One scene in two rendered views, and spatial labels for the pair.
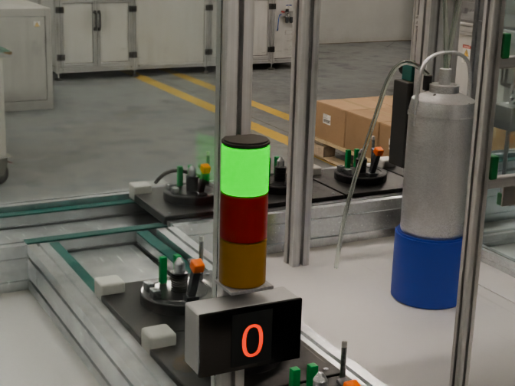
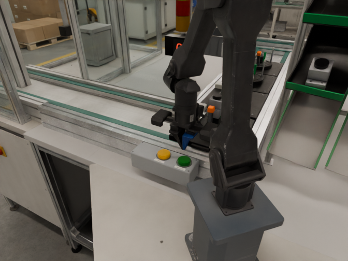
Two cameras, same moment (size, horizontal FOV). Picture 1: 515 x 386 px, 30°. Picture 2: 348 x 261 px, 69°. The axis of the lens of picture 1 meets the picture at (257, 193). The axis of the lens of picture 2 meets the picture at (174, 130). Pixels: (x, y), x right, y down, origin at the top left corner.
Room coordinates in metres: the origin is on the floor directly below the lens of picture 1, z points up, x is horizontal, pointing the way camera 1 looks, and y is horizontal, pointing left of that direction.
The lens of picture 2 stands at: (0.39, -0.76, 1.46)
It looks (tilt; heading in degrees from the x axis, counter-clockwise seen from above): 33 degrees down; 55
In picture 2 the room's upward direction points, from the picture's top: straight up
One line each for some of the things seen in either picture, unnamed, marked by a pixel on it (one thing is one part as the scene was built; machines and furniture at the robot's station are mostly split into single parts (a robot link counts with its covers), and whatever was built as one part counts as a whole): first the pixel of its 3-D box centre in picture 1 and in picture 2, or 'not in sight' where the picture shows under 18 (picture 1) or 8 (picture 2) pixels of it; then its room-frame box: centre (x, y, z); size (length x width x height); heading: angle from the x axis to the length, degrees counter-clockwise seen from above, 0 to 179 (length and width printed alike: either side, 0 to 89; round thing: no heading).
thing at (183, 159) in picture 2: not in sight; (184, 161); (0.75, -0.30, 0.96); 0.04 x 0.04 x 0.02
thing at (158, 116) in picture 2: not in sight; (185, 115); (0.75, -0.29, 1.12); 0.19 x 0.06 x 0.08; 118
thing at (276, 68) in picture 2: not in sight; (260, 58); (1.60, 0.14, 1.01); 0.24 x 0.24 x 0.13; 28
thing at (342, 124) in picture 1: (409, 142); not in sight; (6.35, -1.02, 0.20); 1.20 x 0.80 x 0.41; 28
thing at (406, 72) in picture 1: (408, 113); not in sight; (2.32, -0.37, 1.18); 0.07 x 0.07 x 0.25; 28
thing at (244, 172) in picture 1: (244, 168); not in sight; (0.96, 0.01, 1.38); 0.05 x 0.05 x 0.05
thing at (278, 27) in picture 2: not in sight; (271, 25); (5.44, 2.84, 0.36); 0.60 x 0.40 x 0.15; 120
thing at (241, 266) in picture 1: (242, 259); (182, 23); (0.96, 0.01, 1.28); 0.05 x 0.05 x 0.05
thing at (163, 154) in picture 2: not in sight; (163, 155); (0.71, -0.23, 0.96); 0.04 x 0.04 x 0.02
